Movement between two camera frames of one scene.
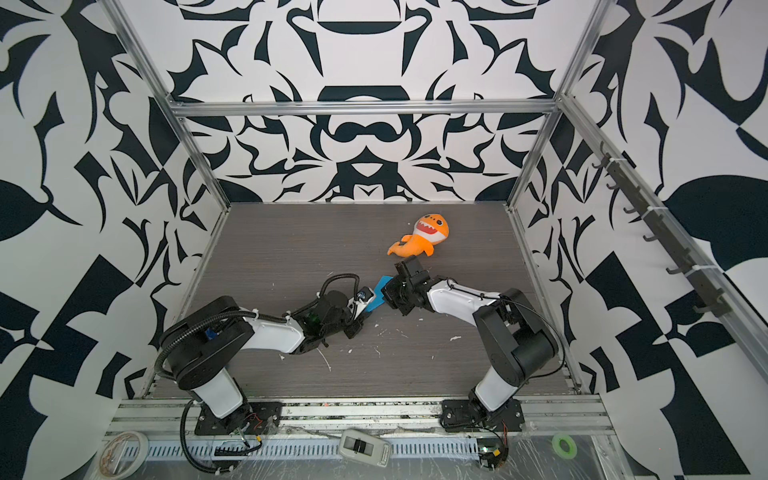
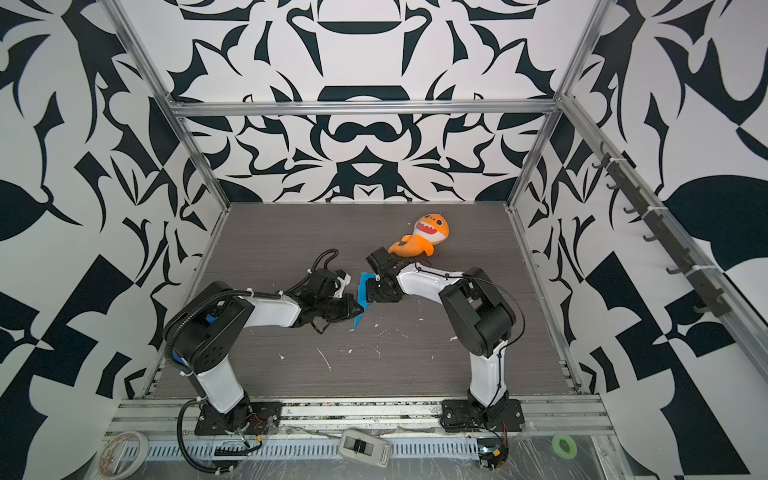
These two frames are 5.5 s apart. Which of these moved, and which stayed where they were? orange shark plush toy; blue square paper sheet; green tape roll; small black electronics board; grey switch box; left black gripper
Moved: left black gripper; blue square paper sheet
Stayed: grey switch box; orange shark plush toy; green tape roll; small black electronics board
